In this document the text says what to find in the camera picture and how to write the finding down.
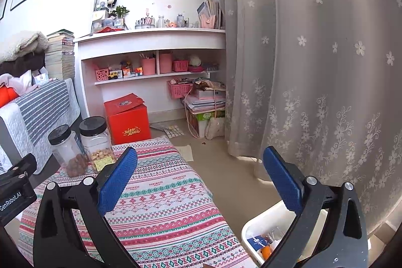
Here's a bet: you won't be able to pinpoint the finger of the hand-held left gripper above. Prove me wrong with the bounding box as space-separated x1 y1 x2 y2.
0 153 36 184

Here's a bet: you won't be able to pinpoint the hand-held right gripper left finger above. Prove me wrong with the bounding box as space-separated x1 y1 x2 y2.
32 146 139 268

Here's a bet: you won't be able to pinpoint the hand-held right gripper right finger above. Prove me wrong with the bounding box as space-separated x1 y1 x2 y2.
261 146 369 268

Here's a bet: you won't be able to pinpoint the white trash bin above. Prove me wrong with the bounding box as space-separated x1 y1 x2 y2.
241 200 330 267

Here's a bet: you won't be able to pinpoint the blue snack packet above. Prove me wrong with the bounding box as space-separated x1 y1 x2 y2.
247 234 271 251

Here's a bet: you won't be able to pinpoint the clear jar with biscuits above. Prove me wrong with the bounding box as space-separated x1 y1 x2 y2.
79 116 117 174

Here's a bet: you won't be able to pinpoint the patterned woven cloth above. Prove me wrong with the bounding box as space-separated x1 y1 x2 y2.
19 135 261 268

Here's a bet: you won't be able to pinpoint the clear jar with brown nuts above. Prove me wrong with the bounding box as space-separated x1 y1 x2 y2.
48 124 90 178

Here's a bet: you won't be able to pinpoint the white blue small box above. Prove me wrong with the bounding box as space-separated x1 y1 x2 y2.
73 133 86 155

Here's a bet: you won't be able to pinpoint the red cardboard box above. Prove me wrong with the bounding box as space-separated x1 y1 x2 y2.
104 93 152 145

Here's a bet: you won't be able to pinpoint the grey striped quilt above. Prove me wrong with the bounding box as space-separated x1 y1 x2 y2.
0 78 80 174

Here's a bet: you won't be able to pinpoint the orange cushion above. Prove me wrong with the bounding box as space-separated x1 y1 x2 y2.
0 86 18 108

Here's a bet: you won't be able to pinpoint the sticker sheets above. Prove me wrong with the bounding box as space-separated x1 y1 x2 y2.
150 122 186 139

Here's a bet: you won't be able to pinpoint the white paper sheet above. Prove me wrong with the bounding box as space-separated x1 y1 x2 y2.
174 145 195 162

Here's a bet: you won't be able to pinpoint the white cloth bag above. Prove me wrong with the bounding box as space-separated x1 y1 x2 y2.
206 117 226 140

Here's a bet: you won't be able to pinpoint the white pink garment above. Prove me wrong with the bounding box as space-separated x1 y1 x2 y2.
0 70 41 96

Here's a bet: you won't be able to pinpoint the green-print cardboard box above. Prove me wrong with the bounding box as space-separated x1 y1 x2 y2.
186 108 226 137

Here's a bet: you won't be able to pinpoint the dark brown cloth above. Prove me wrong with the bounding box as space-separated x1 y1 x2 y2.
0 51 46 75

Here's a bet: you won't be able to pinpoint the pink plastic basket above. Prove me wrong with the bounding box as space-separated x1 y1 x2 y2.
167 80 193 99

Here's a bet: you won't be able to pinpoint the stack of papers and folders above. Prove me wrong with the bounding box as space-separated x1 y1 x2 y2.
184 78 227 113

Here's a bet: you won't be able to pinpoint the flowered sheer curtain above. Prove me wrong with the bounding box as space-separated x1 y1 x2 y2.
209 0 402 234

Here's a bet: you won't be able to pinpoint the pink pen cup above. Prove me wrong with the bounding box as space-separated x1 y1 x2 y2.
140 53 157 76

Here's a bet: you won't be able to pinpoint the stack of books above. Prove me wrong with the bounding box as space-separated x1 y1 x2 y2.
45 29 76 80

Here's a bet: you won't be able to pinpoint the beige fluffy blanket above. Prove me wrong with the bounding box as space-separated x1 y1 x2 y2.
0 31 49 63

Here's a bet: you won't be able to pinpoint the pink slatted basket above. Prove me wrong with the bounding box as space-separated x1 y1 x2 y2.
172 60 189 73

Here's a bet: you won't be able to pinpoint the white shelf unit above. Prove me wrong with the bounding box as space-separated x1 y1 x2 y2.
74 0 227 122

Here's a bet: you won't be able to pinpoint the pen holder with pens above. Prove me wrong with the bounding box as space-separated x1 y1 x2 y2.
135 8 156 30

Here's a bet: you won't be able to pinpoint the small green plant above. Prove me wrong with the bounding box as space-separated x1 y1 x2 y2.
114 5 130 19

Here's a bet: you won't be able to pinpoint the pink folder pouch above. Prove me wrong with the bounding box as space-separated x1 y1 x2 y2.
197 0 225 29

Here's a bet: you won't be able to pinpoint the pink cord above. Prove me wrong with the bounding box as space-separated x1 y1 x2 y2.
184 89 220 139

